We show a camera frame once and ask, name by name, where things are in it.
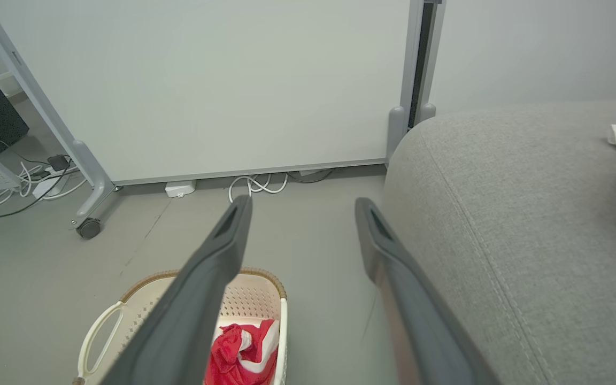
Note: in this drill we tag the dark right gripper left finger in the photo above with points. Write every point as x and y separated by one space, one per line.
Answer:
190 321

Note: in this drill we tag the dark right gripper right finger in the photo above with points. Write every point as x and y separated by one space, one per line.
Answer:
420 331

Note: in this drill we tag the red garment with white stripes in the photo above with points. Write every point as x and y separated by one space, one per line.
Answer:
228 353

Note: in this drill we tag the grey fabric sofa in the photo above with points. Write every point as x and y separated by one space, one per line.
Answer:
527 240

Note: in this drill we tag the cream perforated laundry basket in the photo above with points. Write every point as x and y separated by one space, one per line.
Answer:
254 299

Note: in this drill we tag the small white adapter box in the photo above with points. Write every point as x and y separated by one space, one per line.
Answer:
179 189

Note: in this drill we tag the black caster wheel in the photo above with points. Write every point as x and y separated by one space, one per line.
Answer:
89 229

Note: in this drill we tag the grey partition foot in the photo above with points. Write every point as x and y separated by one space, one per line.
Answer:
395 133
97 184
427 112

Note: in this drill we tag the white plug block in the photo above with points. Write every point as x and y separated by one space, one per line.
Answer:
46 186

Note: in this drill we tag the small black power adapter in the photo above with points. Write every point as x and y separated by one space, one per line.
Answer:
58 162

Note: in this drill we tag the large white partition panel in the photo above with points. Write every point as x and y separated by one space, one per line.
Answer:
206 80

